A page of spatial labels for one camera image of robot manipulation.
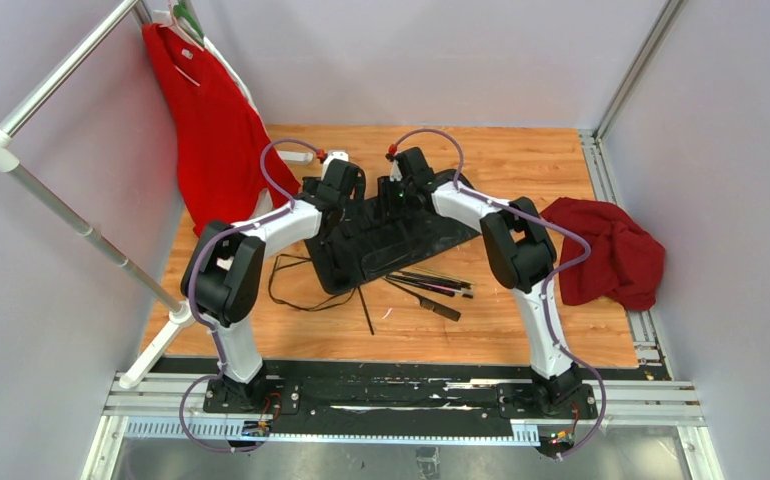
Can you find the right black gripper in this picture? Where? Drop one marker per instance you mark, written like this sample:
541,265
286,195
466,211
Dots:
387,210

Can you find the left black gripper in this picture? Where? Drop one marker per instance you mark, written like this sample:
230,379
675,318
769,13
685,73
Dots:
357,199

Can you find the black makeup brush roll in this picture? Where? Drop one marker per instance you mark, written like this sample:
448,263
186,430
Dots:
362,248

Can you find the thin black liner brush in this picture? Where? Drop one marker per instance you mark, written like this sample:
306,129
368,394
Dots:
365,309

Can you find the black angled brush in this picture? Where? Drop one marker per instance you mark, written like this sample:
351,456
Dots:
436,280

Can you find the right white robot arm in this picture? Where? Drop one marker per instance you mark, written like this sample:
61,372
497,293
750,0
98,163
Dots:
521,257

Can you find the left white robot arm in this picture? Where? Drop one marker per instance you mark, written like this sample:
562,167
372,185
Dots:
223,277

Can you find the black comb brush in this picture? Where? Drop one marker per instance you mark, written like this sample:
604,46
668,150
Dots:
431,305

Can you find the red hanging shirt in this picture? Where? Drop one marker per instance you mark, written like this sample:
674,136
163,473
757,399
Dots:
224,161

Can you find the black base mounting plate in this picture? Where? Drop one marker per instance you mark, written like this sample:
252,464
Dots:
410,399

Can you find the green white hangers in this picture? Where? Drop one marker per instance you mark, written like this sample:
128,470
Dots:
177,17

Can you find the dark red crumpled cloth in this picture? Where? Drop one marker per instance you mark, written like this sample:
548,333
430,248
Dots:
626,263

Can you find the metal clothes rack pole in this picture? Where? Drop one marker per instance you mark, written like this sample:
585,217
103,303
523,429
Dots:
104,143

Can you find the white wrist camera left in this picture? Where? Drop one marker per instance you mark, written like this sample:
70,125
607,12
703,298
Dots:
332,155

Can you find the pink handled makeup brush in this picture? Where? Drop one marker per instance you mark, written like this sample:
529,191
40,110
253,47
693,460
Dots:
448,291

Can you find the aluminium frame post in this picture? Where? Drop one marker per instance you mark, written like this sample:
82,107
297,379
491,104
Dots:
651,43

